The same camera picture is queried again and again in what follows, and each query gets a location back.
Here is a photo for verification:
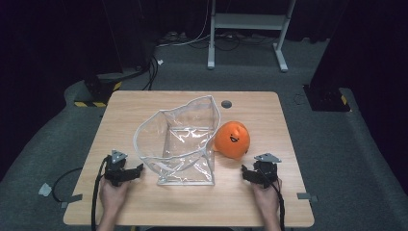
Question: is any crumpled grey tape piece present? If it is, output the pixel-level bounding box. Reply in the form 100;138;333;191
38;182;53;197

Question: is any orange plush toy smiling face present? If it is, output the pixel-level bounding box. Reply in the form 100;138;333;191
213;120;251;161

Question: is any person's left hand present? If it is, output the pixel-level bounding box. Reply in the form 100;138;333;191
98;177;130;210

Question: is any white floor cable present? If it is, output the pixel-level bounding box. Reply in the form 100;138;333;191
156;0;214;49

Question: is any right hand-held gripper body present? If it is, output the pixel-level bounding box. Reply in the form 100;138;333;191
253;152;283;190

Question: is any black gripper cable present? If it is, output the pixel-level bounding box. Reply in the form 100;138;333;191
271;180;287;231
90;155;110;231

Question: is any transparent plastic bag white trim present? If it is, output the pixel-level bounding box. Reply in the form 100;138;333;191
133;94;222;187

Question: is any grey tape strip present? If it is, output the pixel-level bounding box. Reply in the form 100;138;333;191
60;193;84;209
295;192;319;203

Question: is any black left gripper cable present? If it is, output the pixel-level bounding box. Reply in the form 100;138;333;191
90;155;110;231

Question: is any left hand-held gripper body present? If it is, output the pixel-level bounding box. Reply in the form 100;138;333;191
104;149;130;188

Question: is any white metal stand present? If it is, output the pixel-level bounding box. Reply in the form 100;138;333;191
207;0;296;73

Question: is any person's right hand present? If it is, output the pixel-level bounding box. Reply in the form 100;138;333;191
251;178;284;210

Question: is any bundle of black floor cables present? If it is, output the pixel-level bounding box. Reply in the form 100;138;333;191
141;55;161;91

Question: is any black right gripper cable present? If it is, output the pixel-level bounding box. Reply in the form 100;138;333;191
271;180;287;231

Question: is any thin black floor cable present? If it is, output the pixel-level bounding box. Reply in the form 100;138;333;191
51;167;84;204

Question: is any black base yellow striped edge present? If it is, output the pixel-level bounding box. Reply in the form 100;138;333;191
73;72;123;109

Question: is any black base yellow mark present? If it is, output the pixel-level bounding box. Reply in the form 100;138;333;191
302;84;351;113

